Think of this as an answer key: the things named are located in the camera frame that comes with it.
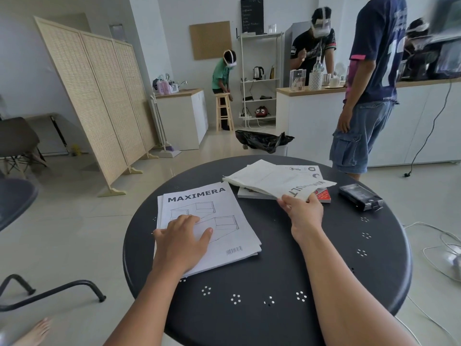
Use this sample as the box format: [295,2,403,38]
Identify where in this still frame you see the white cabinet with wooden top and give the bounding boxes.
[154,88,209,151]

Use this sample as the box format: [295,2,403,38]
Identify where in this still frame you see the round black metal table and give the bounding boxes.
[122,155,413,346]

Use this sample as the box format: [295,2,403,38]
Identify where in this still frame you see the person's right forearm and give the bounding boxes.
[291,227,419,346]

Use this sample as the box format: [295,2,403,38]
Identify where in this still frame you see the person's bare foot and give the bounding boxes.
[14,317,53,346]

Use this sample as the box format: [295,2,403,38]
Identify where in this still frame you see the white kitchen counter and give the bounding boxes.
[276,77,461,168]

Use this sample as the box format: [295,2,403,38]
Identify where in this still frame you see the white metal shelf unit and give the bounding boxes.
[237,32,286,129]

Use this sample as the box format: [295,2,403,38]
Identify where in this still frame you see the white cables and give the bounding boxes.
[403,221,461,285]

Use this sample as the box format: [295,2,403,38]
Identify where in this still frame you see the person's left forearm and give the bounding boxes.
[104,264,202,346]

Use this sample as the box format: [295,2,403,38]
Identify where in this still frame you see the black plastic-wrapped box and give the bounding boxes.
[339,184,384,212]

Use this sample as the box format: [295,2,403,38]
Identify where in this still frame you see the white paper booklet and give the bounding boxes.
[222,159,338,203]

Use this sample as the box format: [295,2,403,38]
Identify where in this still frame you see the white leaflet with icons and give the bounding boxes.
[274,165,323,186]

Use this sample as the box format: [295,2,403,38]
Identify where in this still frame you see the grey flat book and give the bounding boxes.
[237,187,279,201]

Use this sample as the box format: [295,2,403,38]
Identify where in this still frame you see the black coffee machine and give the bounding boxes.
[396,32,461,82]

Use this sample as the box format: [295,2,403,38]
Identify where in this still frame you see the grey refrigerator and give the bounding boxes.
[284,21,317,87]

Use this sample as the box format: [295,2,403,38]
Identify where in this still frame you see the white waste bin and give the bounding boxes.
[249,142,288,157]

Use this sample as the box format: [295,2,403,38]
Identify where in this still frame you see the grey shell chair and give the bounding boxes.
[0,117,48,177]

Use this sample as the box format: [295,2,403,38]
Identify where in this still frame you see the cork pin board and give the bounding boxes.
[189,21,233,61]

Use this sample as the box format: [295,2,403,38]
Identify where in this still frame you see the black chalkboard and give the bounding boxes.
[240,0,264,36]

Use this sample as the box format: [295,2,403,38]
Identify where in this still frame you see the black metal tube frame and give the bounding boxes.
[0,274,107,313]

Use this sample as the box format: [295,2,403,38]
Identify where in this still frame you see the white drawer assembly manual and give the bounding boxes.
[154,182,262,278]

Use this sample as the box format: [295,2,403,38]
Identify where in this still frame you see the black power cable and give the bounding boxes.
[403,79,453,178]

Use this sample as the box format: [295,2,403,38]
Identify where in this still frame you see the clear acrylic display holder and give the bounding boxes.
[290,69,307,93]

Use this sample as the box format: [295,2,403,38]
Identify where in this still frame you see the person's right hand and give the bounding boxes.
[277,193,325,245]

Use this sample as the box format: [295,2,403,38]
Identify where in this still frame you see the red book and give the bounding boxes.
[311,188,332,204]

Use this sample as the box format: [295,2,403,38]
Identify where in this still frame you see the wooden stool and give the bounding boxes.
[215,92,236,132]

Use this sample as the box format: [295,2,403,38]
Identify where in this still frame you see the white and purple mop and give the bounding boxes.
[149,93,183,158]

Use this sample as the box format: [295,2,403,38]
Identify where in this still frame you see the dark round seat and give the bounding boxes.
[0,178,39,232]

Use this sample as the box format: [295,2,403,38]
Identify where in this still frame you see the woven folding room screen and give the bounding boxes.
[34,16,159,198]

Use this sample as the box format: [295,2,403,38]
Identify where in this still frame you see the pink bottles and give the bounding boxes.
[153,78,172,95]

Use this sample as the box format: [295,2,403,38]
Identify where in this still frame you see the person's left hand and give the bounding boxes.
[153,214,214,278]

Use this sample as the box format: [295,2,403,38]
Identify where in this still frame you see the black garbage bag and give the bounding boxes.
[235,130,295,154]

